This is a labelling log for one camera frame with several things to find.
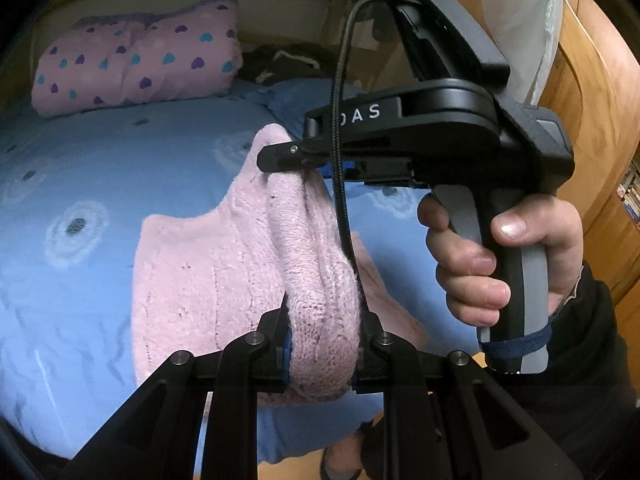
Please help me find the row of books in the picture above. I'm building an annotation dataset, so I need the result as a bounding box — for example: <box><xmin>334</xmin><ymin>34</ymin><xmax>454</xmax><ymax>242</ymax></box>
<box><xmin>617</xmin><ymin>157</ymin><xmax>640</xmax><ymax>222</ymax></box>

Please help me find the pink heart-pattern pillow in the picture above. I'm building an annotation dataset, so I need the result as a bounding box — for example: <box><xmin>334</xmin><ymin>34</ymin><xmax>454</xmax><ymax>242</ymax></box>
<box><xmin>31</xmin><ymin>0</ymin><xmax>245</xmax><ymax>119</ymax></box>

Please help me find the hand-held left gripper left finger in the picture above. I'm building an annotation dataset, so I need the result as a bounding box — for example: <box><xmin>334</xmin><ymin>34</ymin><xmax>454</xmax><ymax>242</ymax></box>
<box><xmin>60</xmin><ymin>305</ymin><xmax>294</xmax><ymax>480</ymax></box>

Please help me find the dark slipper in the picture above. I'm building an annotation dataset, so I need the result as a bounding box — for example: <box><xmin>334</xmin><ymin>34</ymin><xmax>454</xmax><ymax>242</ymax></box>
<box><xmin>320</xmin><ymin>420</ymin><xmax>386</xmax><ymax>480</ymax></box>

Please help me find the person's right hand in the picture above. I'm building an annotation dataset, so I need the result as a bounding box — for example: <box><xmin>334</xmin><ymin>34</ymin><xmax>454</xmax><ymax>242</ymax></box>
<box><xmin>416</xmin><ymin>192</ymin><xmax>585</xmax><ymax>328</ymax></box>

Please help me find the dark clothes pile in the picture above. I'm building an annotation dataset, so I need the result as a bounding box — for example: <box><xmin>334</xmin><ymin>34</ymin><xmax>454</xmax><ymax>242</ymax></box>
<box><xmin>237</xmin><ymin>45</ymin><xmax>362</xmax><ymax>86</ymax></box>

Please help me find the person's right forearm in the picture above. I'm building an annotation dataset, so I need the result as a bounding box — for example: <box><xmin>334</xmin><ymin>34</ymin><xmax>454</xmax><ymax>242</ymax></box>
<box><xmin>480</xmin><ymin>260</ymin><xmax>640</xmax><ymax>480</ymax></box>

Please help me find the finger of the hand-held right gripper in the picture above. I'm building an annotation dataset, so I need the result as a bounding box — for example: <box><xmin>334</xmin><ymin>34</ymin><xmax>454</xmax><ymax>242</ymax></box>
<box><xmin>256</xmin><ymin>142</ymin><xmax>327</xmax><ymax>174</ymax></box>

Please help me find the white sheer curtain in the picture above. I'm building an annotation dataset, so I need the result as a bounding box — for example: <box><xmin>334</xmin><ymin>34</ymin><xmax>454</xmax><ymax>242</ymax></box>
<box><xmin>472</xmin><ymin>0</ymin><xmax>566</xmax><ymax>106</ymax></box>

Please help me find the pink knit sweater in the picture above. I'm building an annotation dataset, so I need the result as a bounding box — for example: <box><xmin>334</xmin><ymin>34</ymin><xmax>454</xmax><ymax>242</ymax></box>
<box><xmin>131</xmin><ymin>124</ymin><xmax>429</xmax><ymax>407</ymax></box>

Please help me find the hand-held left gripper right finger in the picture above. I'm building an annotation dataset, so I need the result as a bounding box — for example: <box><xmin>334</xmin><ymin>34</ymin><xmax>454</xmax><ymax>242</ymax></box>
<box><xmin>352</xmin><ymin>306</ymin><xmax>581</xmax><ymax>480</ymax></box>

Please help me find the black braided cable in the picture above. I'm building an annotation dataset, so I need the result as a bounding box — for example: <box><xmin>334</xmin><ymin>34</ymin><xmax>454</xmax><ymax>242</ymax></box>
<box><xmin>330</xmin><ymin>0</ymin><xmax>419</xmax><ymax>322</ymax></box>

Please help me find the blue dandelion print bed sheet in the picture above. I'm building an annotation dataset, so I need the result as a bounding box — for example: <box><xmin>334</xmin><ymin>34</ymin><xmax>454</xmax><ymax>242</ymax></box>
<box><xmin>0</xmin><ymin>77</ymin><xmax>482</xmax><ymax>480</ymax></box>

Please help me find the wooden wardrobe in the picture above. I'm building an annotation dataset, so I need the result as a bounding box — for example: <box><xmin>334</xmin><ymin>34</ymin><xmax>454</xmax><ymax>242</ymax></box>
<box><xmin>530</xmin><ymin>0</ymin><xmax>640</xmax><ymax>307</ymax></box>

